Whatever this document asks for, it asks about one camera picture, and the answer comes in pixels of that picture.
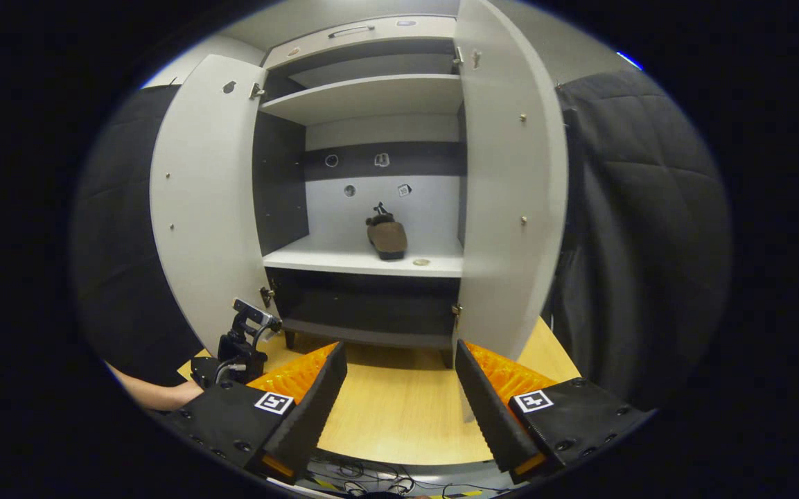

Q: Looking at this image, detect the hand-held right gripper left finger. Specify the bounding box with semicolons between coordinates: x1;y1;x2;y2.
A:
164;341;349;485

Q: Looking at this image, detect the grey shoe cabinet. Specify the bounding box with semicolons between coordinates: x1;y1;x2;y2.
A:
252;14;471;369

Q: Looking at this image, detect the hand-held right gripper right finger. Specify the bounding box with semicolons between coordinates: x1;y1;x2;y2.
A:
455;340;655;485

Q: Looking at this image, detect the brown fuzzy shoe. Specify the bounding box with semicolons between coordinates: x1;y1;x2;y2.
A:
365;202;409;262

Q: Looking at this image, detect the grey cabinet door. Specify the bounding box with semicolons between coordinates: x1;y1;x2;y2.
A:
453;0;570;423
149;54;270;362

